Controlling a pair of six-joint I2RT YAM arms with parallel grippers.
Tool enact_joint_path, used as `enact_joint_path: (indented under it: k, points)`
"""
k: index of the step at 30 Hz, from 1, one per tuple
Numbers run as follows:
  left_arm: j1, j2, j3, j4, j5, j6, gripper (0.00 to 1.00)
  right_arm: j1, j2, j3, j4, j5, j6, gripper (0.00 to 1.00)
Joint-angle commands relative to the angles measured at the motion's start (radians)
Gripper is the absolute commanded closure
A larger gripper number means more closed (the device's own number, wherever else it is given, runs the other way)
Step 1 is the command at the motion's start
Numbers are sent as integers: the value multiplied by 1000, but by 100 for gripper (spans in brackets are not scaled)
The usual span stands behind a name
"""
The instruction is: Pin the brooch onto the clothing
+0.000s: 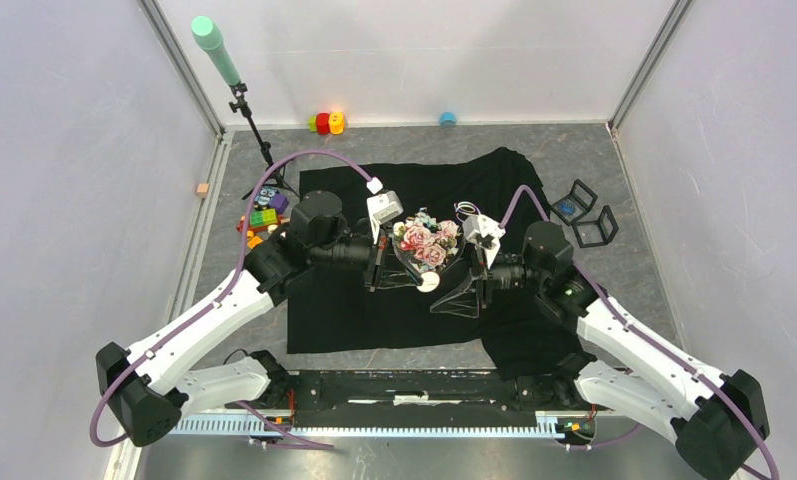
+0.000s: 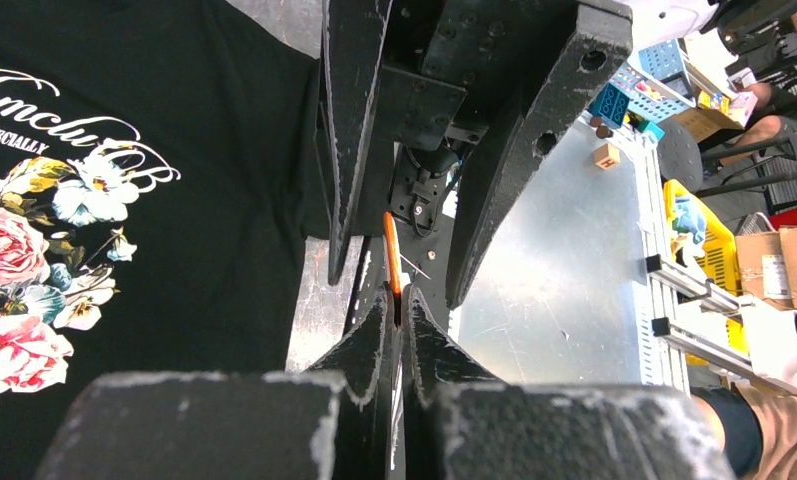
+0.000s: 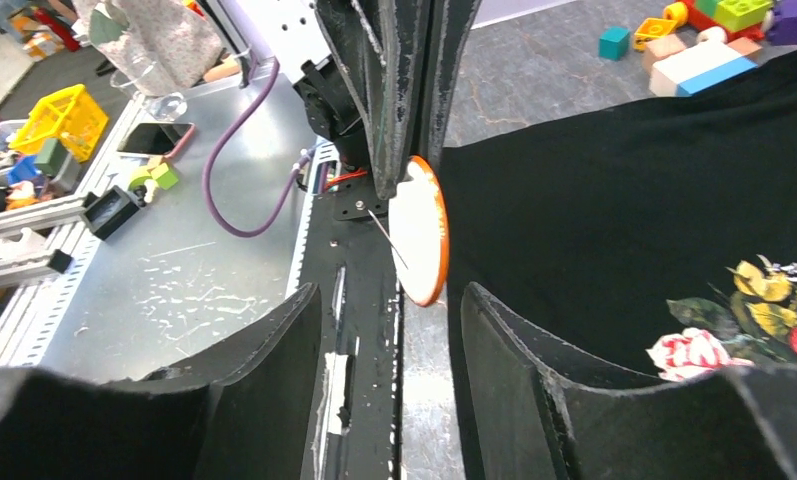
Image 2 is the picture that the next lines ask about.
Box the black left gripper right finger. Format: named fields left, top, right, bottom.
left=401, top=286, right=733, bottom=479

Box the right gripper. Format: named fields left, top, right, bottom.
left=321, top=0, right=633, bottom=309

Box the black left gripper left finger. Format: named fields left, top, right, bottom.
left=36, top=286, right=394, bottom=479

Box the black floral t-shirt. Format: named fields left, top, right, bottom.
left=0, top=1, right=317, bottom=479

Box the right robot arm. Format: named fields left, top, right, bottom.
left=314, top=1, right=722, bottom=307

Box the yellow crate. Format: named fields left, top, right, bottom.
left=647, top=180, right=751, bottom=373

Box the person in background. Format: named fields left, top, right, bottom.
left=690, top=83, right=797, bottom=479

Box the cardboard box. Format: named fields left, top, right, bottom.
left=736, top=226, right=797, bottom=310

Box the wooden cube on rail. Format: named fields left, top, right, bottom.
left=592, top=143, right=622, bottom=170

